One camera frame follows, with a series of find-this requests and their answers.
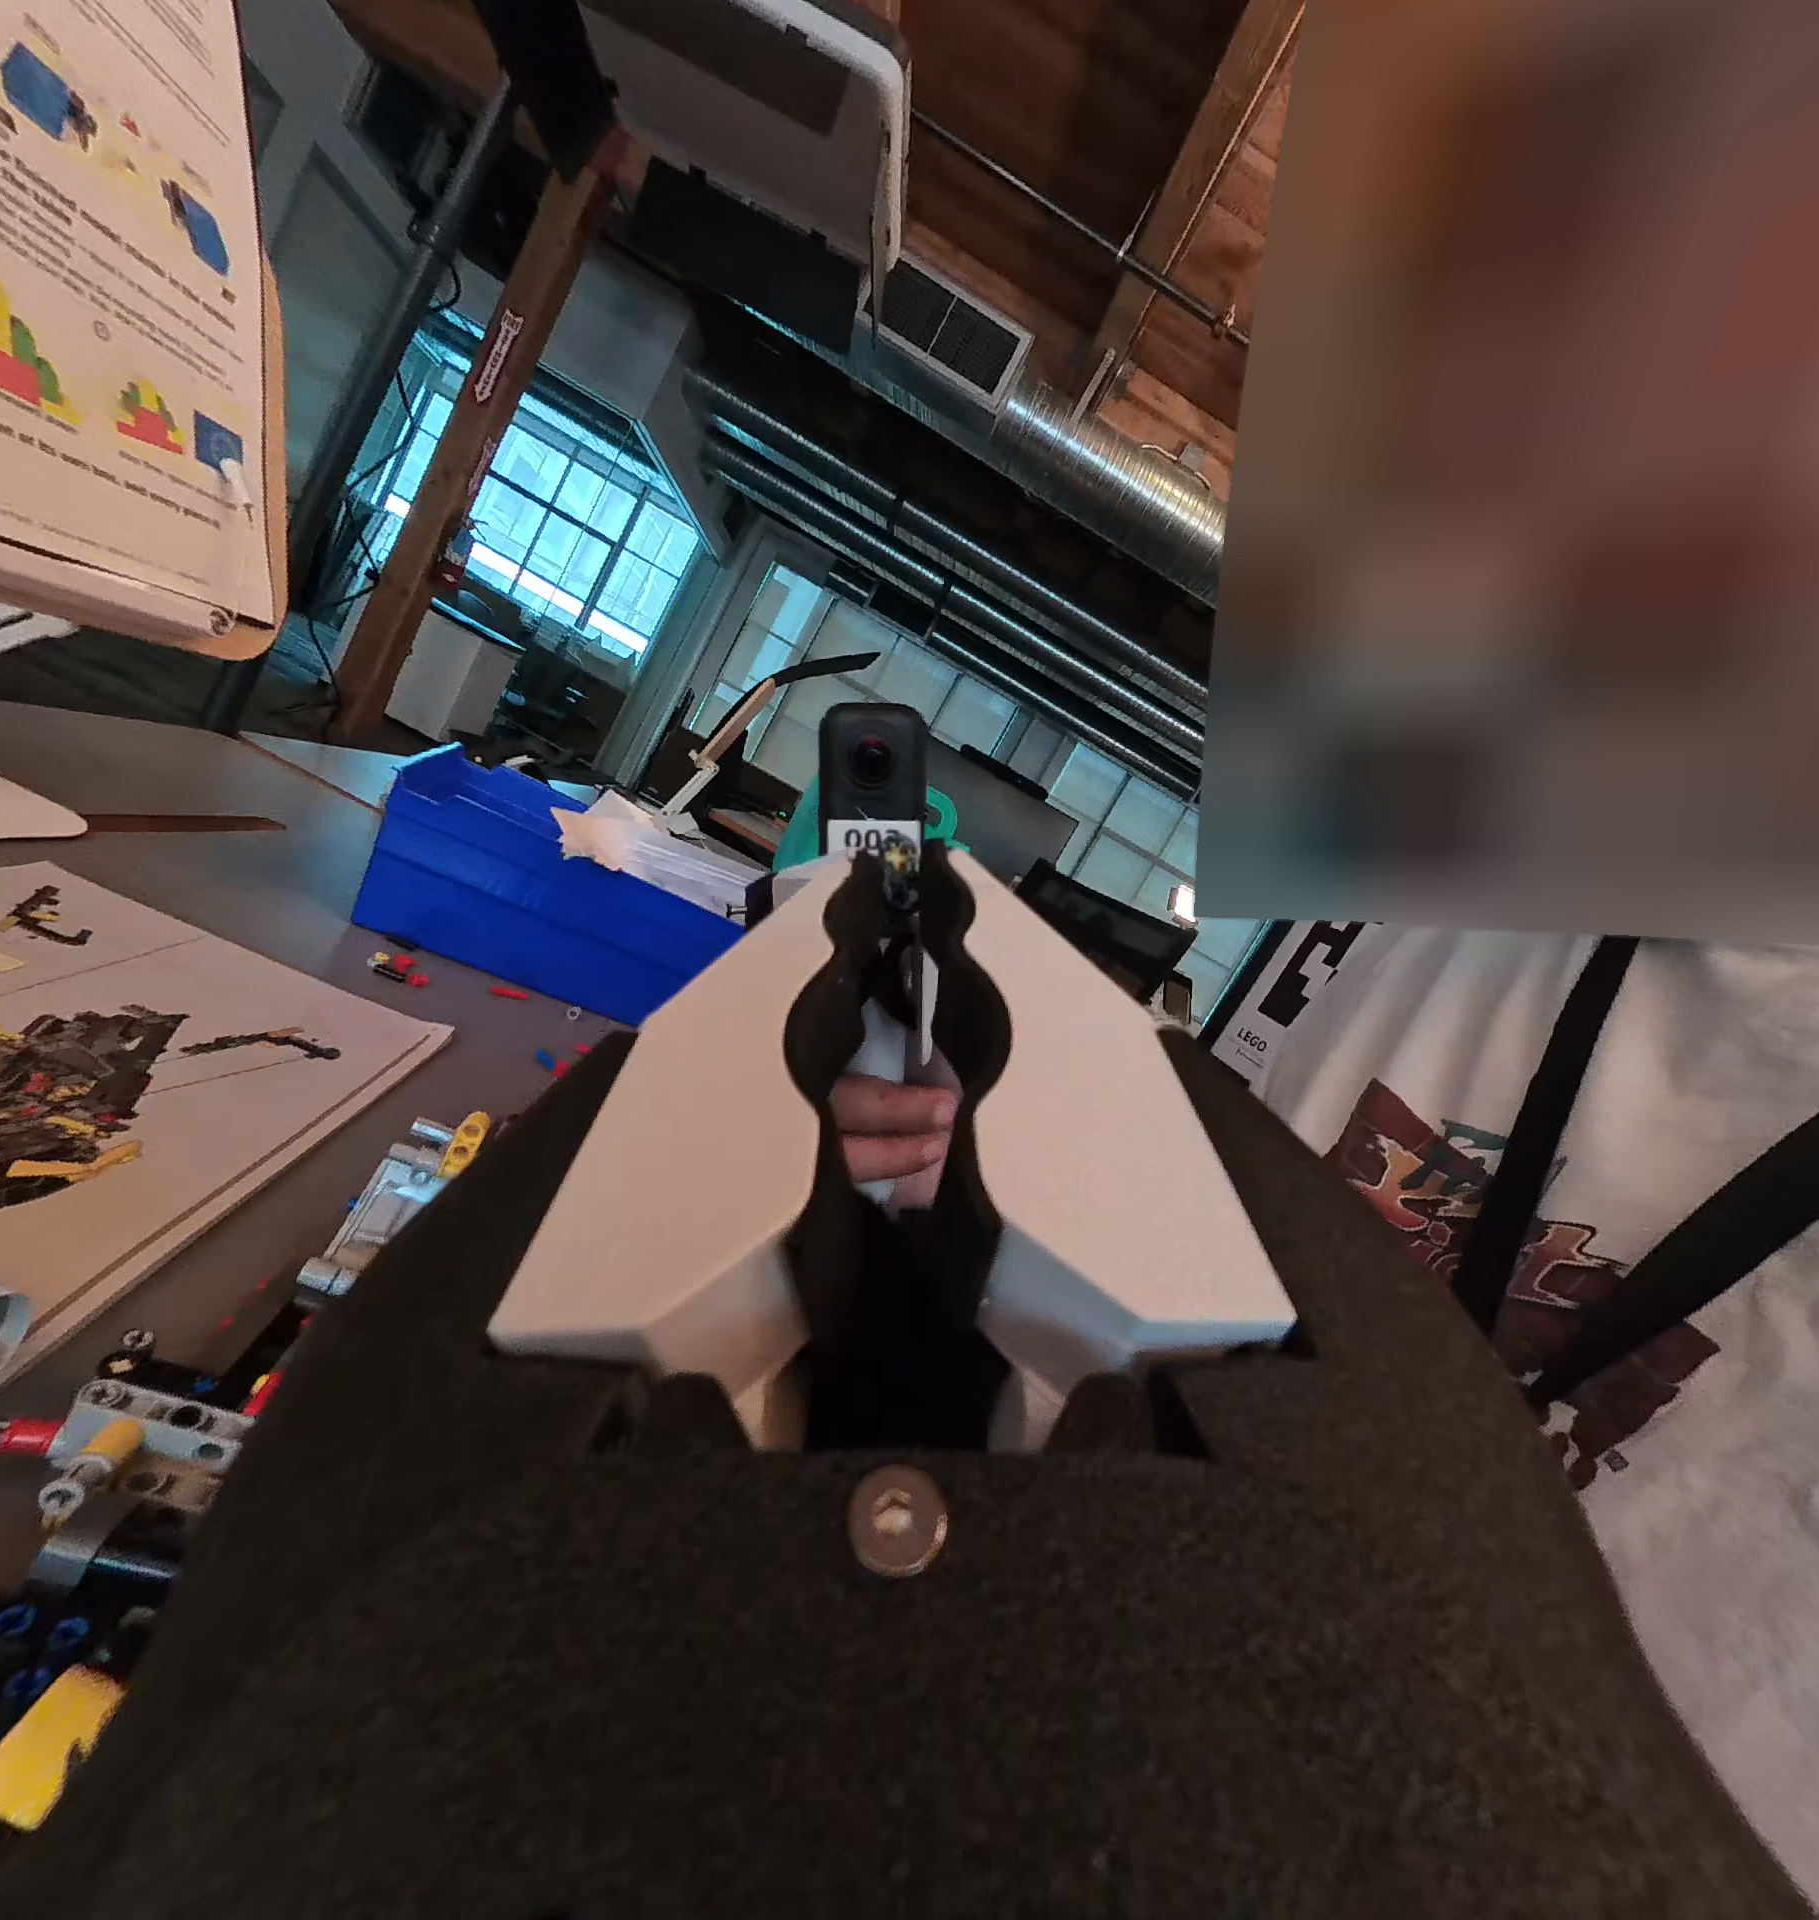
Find black framed tag sign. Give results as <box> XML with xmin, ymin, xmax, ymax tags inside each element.
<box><xmin>1210</xmin><ymin>919</ymin><xmax>1383</xmax><ymax>1105</ymax></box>

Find white air vent grille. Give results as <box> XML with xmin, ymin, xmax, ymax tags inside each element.
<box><xmin>864</xmin><ymin>257</ymin><xmax>1033</xmax><ymax>411</ymax></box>

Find blue plastic bin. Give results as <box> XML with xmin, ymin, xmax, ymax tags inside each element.
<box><xmin>350</xmin><ymin>743</ymin><xmax>752</xmax><ymax>1029</ymax></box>

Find white ceiling heater unit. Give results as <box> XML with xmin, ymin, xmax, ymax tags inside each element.
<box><xmin>579</xmin><ymin>0</ymin><xmax>913</xmax><ymax>303</ymax></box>

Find person's torso white t-shirt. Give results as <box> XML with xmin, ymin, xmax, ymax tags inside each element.
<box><xmin>1253</xmin><ymin>923</ymin><xmax>1819</xmax><ymax>1920</ymax></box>

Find wooden support post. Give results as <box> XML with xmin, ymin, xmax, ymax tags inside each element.
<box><xmin>332</xmin><ymin>142</ymin><xmax>619</xmax><ymax>745</ymax></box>

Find person's right hand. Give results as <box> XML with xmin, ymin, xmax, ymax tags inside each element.
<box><xmin>833</xmin><ymin>1070</ymin><xmax>969</xmax><ymax>1211</ymax></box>

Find black chest strap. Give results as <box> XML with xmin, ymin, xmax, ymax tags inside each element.
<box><xmin>1523</xmin><ymin>1072</ymin><xmax>1819</xmax><ymax>1413</ymax></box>
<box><xmin>1448</xmin><ymin>933</ymin><xmax>1645</xmax><ymax>1338</ymax></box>

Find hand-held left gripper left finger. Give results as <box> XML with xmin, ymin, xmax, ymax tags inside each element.
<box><xmin>482</xmin><ymin>852</ymin><xmax>879</xmax><ymax>1455</ymax></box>

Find lego instruction booklet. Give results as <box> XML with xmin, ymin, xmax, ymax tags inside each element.
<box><xmin>0</xmin><ymin>862</ymin><xmax>459</xmax><ymax>1427</ymax></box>

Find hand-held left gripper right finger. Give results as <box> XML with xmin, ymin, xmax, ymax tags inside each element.
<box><xmin>925</xmin><ymin>847</ymin><xmax>1301</xmax><ymax>1455</ymax></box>

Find white document stand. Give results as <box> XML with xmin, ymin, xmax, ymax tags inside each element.
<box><xmin>0</xmin><ymin>0</ymin><xmax>288</xmax><ymax>842</ymax></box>

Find lego car chassis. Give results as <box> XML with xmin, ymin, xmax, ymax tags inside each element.
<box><xmin>0</xmin><ymin>1111</ymin><xmax>500</xmax><ymax>1833</ymax></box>

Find silver ventilation duct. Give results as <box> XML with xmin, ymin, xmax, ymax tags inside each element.
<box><xmin>684</xmin><ymin>376</ymin><xmax>1228</xmax><ymax>607</ymax></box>

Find crumpled white paper bags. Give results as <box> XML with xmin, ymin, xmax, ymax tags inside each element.
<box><xmin>550</xmin><ymin>793</ymin><xmax>768</xmax><ymax>917</ymax></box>

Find black monitor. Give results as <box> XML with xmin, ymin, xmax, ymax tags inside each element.
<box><xmin>1015</xmin><ymin>862</ymin><xmax>1199</xmax><ymax>995</ymax></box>

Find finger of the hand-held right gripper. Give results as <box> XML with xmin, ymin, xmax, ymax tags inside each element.
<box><xmin>905</xmin><ymin>898</ymin><xmax>948</xmax><ymax>1074</ymax></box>

